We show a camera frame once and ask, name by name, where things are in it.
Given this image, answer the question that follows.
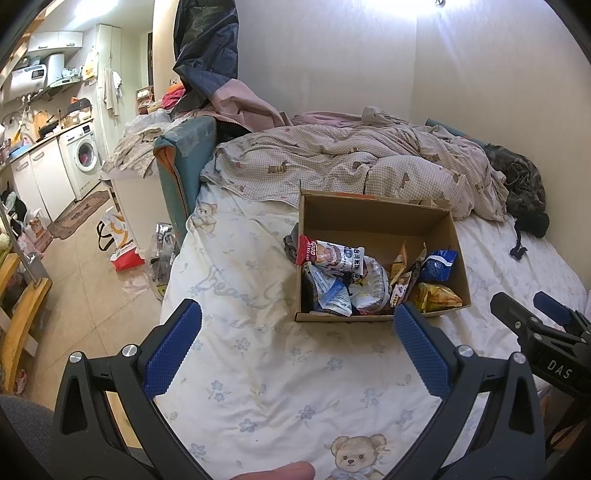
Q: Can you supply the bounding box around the white water heater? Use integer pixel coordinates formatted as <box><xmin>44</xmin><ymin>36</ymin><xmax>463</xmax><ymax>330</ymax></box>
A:
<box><xmin>9</xmin><ymin>53</ymin><xmax>65</xmax><ymax>97</ymax></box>

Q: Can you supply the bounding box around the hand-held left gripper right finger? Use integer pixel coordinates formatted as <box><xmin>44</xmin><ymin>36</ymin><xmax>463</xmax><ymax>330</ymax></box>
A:
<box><xmin>392</xmin><ymin>302</ymin><xmax>548</xmax><ymax>480</ymax></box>

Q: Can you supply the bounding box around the beige crumpled cloth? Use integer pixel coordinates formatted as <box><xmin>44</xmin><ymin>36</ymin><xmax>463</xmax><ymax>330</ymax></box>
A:
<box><xmin>362</xmin><ymin>106</ymin><xmax>411</xmax><ymax>125</ymax></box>

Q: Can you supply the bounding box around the dark blue jacket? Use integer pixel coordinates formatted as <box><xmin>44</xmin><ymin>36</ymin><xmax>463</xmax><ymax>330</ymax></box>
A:
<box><xmin>173</xmin><ymin>0</ymin><xmax>240</xmax><ymax>100</ymax></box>

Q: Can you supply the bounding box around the pink cloth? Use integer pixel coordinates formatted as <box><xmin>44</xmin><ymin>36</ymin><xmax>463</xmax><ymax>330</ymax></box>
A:
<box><xmin>203</xmin><ymin>78</ymin><xmax>294</xmax><ymax>134</ymax></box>

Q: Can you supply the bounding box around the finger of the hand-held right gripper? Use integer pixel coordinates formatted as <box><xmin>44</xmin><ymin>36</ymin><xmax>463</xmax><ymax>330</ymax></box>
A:
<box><xmin>533</xmin><ymin>291</ymin><xmax>591</xmax><ymax>342</ymax></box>
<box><xmin>490</xmin><ymin>292</ymin><xmax>548</xmax><ymax>344</ymax></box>

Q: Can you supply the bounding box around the black drawstring cloth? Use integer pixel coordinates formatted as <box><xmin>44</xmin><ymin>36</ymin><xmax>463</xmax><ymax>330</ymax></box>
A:
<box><xmin>509</xmin><ymin>212</ymin><xmax>551</xmax><ymax>259</ymax></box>

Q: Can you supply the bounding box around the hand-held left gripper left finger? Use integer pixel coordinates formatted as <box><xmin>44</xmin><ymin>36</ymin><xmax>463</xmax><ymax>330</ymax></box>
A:
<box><xmin>51</xmin><ymin>298</ymin><xmax>218</xmax><ymax>480</ymax></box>

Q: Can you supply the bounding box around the silver plastic bag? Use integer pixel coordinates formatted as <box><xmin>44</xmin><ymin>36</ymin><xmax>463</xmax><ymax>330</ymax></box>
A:
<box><xmin>145</xmin><ymin>222</ymin><xmax>178</xmax><ymax>303</ymax></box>

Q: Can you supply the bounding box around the red cartoon snack packet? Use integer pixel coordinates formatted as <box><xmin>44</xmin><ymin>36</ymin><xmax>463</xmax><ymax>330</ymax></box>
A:
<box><xmin>295</xmin><ymin>235</ymin><xmax>365</xmax><ymax>273</ymax></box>

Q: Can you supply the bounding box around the grey crumpled cloth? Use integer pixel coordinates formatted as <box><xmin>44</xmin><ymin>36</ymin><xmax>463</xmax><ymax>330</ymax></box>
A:
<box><xmin>283</xmin><ymin>231</ymin><xmax>303</xmax><ymax>264</ymax></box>

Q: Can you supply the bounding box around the orange peanut snack packet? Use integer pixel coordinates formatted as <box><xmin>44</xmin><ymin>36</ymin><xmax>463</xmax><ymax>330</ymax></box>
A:
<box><xmin>389</xmin><ymin>241</ymin><xmax>409</xmax><ymax>289</ymax></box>

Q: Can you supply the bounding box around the person's left hand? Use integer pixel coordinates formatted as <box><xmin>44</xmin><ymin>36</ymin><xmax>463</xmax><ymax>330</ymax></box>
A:
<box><xmin>226</xmin><ymin>460</ymin><xmax>317</xmax><ymax>480</ymax></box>

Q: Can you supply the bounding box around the red paper bag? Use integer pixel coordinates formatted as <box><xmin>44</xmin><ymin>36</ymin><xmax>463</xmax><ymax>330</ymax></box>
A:
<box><xmin>110</xmin><ymin>247</ymin><xmax>146</xmax><ymax>272</ymax></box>

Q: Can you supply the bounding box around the pink blanket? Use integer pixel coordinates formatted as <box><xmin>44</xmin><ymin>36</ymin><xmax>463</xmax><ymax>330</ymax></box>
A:
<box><xmin>291</xmin><ymin>111</ymin><xmax>370</xmax><ymax>130</ymax></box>

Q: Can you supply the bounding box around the white hanging towel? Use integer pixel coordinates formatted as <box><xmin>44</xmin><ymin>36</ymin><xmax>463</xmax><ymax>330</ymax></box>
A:
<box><xmin>99</xmin><ymin>67</ymin><xmax>123</xmax><ymax>125</ymax></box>

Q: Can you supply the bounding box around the checkered duvet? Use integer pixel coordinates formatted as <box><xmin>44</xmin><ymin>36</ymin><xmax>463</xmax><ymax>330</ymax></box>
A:
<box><xmin>199</xmin><ymin>122</ymin><xmax>511</xmax><ymax>220</ymax></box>

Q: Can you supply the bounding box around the white shopping bag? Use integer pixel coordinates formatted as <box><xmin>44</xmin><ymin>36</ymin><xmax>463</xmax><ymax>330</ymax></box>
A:
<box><xmin>96</xmin><ymin>208</ymin><xmax>137</xmax><ymax>252</ymax></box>

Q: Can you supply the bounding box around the brown floor mat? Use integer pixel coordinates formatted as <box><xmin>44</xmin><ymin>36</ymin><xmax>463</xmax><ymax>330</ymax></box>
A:
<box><xmin>47</xmin><ymin>190</ymin><xmax>112</xmax><ymax>241</ymax></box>

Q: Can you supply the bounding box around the patterned cloth pile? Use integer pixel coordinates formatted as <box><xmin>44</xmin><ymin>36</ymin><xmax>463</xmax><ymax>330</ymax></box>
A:
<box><xmin>113</xmin><ymin>111</ymin><xmax>171</xmax><ymax>178</ymax></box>

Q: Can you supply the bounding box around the white red-edged snack packet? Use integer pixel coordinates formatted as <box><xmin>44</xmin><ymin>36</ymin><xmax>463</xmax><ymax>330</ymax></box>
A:
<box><xmin>348</xmin><ymin>258</ymin><xmax>393</xmax><ymax>315</ymax></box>

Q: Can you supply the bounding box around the cardboard box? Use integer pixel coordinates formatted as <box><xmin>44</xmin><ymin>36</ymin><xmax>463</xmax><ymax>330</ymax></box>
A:
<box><xmin>294</xmin><ymin>189</ymin><xmax>472</xmax><ymax>322</ymax></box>

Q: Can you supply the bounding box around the white storage cabinet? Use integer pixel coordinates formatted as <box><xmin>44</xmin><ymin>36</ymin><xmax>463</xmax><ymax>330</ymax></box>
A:
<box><xmin>102</xmin><ymin>173</ymin><xmax>162</xmax><ymax>250</ymax></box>

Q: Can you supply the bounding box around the camouflage garment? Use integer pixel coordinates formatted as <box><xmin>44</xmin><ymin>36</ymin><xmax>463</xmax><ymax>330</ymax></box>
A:
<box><xmin>484</xmin><ymin>143</ymin><xmax>548</xmax><ymax>217</ymax></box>

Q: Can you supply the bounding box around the white washing machine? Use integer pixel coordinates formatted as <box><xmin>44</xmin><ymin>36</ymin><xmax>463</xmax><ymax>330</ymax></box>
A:
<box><xmin>59</xmin><ymin>121</ymin><xmax>103</xmax><ymax>199</ymax></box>

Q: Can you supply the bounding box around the small brown snack packet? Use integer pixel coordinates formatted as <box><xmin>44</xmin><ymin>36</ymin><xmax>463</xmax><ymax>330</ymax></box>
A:
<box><xmin>392</xmin><ymin>270</ymin><xmax>422</xmax><ymax>308</ymax></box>

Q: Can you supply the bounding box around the wooden frame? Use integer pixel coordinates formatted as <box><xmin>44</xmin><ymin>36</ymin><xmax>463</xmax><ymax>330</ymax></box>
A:
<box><xmin>0</xmin><ymin>251</ymin><xmax>54</xmax><ymax>395</ymax></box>

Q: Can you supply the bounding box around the yellow snack packet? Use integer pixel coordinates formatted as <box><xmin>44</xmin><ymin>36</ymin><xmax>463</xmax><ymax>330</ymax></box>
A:
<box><xmin>409</xmin><ymin>282</ymin><xmax>463</xmax><ymax>312</ymax></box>

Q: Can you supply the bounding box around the blue white snack packet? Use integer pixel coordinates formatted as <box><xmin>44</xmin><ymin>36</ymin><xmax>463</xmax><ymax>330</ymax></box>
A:
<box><xmin>307</xmin><ymin>270</ymin><xmax>356</xmax><ymax>317</ymax></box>

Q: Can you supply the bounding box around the white kitchen cabinet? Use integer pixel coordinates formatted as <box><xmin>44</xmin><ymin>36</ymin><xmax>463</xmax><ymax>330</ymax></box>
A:
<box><xmin>9</xmin><ymin>136</ymin><xmax>77</xmax><ymax>222</ymax></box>

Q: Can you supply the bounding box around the white floral bed sheet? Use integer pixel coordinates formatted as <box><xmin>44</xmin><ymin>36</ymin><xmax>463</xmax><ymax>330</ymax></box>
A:
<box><xmin>154</xmin><ymin>187</ymin><xmax>589</xmax><ymax>480</ymax></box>

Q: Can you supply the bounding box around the teal pillow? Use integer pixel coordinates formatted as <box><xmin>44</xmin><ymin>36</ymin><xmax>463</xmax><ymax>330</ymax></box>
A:
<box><xmin>425</xmin><ymin>117</ymin><xmax>485</xmax><ymax>148</ymax></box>

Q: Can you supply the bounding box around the person's grey clothing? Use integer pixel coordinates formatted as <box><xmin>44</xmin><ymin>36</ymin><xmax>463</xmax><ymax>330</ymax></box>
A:
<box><xmin>0</xmin><ymin>394</ymin><xmax>56</xmax><ymax>480</ymax></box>

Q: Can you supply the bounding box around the dark blue snack packet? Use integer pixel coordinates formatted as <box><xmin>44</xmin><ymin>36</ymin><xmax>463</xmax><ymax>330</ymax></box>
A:
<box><xmin>418</xmin><ymin>249</ymin><xmax>459</xmax><ymax>283</ymax></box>

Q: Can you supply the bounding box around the teal padded headboard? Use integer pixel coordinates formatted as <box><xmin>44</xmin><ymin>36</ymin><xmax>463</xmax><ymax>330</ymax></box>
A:
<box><xmin>154</xmin><ymin>115</ymin><xmax>218</xmax><ymax>234</ymax></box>

